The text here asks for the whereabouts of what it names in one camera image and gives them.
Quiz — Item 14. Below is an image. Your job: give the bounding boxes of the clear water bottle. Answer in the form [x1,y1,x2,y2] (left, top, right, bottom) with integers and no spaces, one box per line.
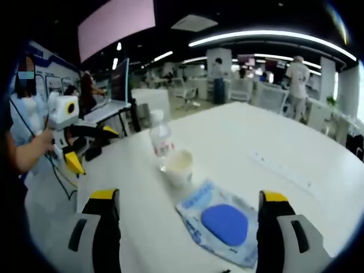
[149,109,176,172]

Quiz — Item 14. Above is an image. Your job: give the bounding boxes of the white table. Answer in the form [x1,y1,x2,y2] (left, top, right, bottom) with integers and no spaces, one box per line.
[24,101,364,273]

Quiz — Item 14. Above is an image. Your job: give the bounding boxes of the white paper cup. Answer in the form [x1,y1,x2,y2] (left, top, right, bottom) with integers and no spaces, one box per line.
[164,149,195,188]

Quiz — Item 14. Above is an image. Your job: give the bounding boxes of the pink wall display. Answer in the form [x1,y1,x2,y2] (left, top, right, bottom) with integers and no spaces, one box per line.
[238,53,256,67]

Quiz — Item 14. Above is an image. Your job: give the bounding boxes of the small black tabletop item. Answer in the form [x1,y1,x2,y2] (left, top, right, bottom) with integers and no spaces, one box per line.
[85,146,103,162]

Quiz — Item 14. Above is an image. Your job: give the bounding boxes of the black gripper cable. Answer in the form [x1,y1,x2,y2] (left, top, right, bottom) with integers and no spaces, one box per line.
[9,96,38,139]

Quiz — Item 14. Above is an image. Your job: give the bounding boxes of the dark bag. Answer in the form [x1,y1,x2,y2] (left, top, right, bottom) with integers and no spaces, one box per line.
[345,133,364,163]

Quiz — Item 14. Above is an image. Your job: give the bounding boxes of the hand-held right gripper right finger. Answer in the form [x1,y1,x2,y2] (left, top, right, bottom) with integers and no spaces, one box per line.
[257,189,332,273]

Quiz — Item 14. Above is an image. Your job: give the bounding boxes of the person's left hand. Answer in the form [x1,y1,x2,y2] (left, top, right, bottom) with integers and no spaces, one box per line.
[34,129,56,154]

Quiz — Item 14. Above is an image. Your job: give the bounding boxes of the long ceiling light strip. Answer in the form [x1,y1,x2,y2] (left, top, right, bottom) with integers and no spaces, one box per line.
[188,30,358,62]

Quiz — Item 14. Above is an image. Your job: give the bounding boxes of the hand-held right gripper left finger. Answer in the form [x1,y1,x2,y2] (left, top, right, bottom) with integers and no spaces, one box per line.
[59,187,122,273]

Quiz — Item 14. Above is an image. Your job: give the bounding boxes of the blue white wall board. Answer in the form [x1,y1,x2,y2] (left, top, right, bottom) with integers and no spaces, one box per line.
[27,39,82,99]

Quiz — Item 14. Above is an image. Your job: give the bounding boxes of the white mesh office chair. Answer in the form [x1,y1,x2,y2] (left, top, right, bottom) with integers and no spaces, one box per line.
[171,78,197,111]
[229,79,254,104]
[257,84,290,115]

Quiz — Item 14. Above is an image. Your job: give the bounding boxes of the white cabinet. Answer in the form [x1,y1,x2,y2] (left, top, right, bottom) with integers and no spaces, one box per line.
[132,88,171,126]

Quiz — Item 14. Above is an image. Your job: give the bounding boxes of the clear package with blue pad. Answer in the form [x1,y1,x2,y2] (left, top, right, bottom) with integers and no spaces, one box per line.
[175,178,260,270]

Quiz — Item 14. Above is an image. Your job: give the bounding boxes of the large overhead screen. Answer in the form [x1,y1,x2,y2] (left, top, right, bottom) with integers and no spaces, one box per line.
[78,0,156,64]

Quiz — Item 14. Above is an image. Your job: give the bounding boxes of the black cart stand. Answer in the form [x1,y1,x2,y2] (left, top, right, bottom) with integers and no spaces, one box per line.
[119,102,142,135]

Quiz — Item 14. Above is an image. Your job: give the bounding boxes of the ceiling air vent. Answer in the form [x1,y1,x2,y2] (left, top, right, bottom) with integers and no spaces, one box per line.
[170,14,220,32]

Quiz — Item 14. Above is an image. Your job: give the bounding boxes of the teal cable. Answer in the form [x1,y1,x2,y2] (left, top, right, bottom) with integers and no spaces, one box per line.
[47,152,82,201]

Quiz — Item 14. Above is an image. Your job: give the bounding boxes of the dark monitor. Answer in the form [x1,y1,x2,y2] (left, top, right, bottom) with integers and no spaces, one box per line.
[109,58,131,105]

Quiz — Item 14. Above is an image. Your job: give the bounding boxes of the table power outlet strip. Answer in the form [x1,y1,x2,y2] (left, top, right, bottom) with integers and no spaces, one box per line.
[246,150,317,191]

